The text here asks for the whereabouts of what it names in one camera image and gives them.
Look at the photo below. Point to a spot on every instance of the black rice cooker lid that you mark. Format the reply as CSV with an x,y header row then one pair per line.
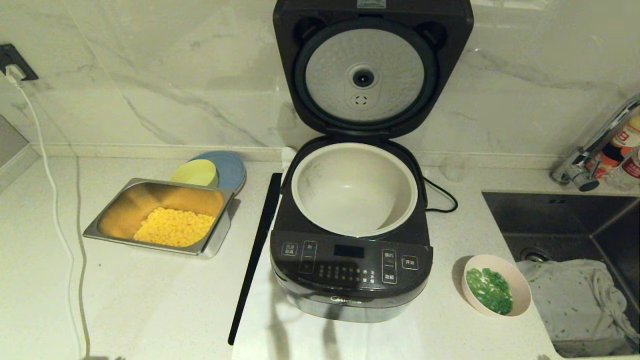
x,y
380,60

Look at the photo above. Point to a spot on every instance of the chopped green onions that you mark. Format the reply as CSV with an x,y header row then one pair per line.
x,y
490,291

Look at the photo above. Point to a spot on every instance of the pink bowl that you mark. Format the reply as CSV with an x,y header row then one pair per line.
x,y
521,295

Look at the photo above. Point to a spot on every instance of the white inner pot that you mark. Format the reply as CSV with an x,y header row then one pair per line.
x,y
355,200

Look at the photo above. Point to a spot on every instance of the black rice cooker base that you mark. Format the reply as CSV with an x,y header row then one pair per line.
x,y
350,300

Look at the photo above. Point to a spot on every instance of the blue plate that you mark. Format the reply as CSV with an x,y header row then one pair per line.
x,y
233,170

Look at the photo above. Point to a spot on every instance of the long black flat strip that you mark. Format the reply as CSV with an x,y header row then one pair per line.
x,y
255,255

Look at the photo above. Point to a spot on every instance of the pale yellow plate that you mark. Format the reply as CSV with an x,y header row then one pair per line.
x,y
195,173

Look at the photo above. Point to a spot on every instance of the clear glass cup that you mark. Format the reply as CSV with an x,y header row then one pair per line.
x,y
454,169

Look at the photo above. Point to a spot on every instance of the yellow corn kernels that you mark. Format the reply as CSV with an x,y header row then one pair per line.
x,y
172,227

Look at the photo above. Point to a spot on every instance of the stainless steel food pan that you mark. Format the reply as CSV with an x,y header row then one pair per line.
x,y
127,200

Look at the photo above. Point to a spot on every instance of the metal sink drain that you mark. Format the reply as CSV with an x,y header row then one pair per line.
x,y
535,256

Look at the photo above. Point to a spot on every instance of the chrome faucet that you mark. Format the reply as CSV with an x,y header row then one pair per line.
x,y
580,172

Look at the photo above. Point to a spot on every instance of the grey white dish cloth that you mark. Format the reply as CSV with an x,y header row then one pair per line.
x,y
565,300

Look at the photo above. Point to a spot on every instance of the orange bottle with red label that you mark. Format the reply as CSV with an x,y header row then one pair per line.
x,y
625,140

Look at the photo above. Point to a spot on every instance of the clear bottle with red label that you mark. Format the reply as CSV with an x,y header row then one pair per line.
x,y
632,170

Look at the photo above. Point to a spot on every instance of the white wall plug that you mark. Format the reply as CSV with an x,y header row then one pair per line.
x,y
14,75

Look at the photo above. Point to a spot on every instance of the black wall socket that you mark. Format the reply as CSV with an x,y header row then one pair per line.
x,y
10,54

